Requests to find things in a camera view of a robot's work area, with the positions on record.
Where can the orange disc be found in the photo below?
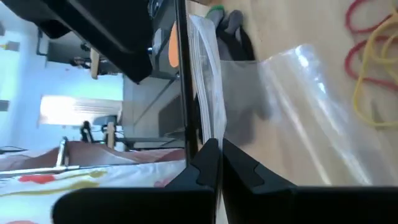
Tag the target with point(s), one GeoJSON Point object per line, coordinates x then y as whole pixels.
{"type": "Point", "coordinates": [174, 49]}

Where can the clear plastic zip bag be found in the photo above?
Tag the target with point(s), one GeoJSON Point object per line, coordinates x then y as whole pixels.
{"type": "Point", "coordinates": [295, 109]}

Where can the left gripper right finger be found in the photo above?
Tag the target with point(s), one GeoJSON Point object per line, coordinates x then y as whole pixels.
{"type": "Point", "coordinates": [280, 205]}

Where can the black aluminium table frame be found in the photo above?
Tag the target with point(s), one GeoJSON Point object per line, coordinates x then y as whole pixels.
{"type": "Point", "coordinates": [186, 93]}

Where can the pile of coloured rubber bands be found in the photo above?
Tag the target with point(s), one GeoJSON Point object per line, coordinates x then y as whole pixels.
{"type": "Point", "coordinates": [355, 96]}

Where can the floral print cloth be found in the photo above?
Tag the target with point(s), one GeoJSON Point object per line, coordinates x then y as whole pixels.
{"type": "Point", "coordinates": [109, 174]}

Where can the pink cloth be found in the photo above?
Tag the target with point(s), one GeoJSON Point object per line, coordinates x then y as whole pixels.
{"type": "Point", "coordinates": [93, 154]}

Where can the yellow rubber band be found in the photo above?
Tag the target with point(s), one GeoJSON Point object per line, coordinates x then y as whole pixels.
{"type": "Point", "coordinates": [385, 60]}

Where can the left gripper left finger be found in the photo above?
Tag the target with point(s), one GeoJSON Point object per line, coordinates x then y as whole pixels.
{"type": "Point", "coordinates": [186, 205]}

